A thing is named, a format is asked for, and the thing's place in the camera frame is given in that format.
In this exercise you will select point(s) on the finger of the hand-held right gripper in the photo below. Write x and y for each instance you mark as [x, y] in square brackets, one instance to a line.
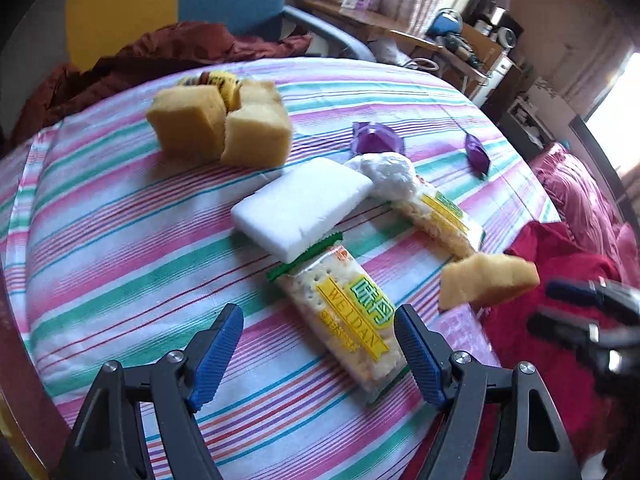
[560, 327]
[570, 291]

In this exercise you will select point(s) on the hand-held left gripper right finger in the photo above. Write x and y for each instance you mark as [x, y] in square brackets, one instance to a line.
[420, 355]

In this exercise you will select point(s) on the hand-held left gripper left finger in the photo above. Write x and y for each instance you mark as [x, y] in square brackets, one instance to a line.
[216, 355]

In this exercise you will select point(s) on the yellow sponge slab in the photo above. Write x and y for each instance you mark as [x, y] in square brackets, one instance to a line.
[487, 280]

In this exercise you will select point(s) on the cracker packet green yellow label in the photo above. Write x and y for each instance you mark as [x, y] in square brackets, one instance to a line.
[445, 220]
[345, 315]

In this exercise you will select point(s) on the red cloth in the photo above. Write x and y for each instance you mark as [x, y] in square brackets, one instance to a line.
[545, 260]

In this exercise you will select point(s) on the pink blanket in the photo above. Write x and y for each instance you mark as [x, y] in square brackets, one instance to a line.
[585, 200]

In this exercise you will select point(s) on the striped bedsheet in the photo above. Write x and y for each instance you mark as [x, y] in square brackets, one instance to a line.
[125, 240]

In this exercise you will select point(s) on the purple wrapper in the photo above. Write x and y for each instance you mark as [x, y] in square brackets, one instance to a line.
[476, 152]
[375, 137]

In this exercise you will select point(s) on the white foam block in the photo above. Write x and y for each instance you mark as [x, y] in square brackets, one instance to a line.
[300, 205]

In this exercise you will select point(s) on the white crumpled plastic bag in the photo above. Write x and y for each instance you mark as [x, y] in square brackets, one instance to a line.
[390, 175]

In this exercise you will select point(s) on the yellow sponge block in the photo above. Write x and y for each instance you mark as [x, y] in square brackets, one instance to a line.
[187, 120]
[257, 132]

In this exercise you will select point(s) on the cluttered cabinet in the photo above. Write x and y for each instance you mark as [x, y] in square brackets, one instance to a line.
[492, 45]

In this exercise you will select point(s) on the yellow candy packet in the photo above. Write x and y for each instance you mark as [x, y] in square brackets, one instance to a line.
[220, 85]

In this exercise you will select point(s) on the blue round bag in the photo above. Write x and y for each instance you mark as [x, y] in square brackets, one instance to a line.
[446, 22]

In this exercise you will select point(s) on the maroon jacket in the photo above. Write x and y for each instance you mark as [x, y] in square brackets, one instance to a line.
[115, 70]

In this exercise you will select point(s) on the wooden desk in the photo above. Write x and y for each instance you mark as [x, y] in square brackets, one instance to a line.
[370, 20]

